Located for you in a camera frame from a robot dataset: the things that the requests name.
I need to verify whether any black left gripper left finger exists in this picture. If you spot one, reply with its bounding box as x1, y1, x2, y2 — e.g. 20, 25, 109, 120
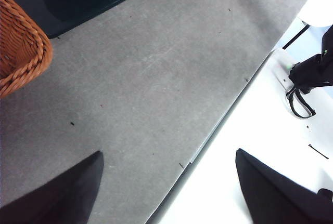
0, 150, 104, 224

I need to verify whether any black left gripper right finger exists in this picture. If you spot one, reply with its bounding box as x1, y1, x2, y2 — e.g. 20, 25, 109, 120
236, 148, 333, 224

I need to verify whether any brown wicker basket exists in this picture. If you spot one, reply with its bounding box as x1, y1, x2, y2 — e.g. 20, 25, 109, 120
0, 0, 54, 99

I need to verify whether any black rectangular tray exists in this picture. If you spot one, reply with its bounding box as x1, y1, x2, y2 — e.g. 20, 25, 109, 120
0, 0, 163, 39

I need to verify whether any black sleeved cable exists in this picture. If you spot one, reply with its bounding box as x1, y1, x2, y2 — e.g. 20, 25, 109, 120
286, 86, 317, 118

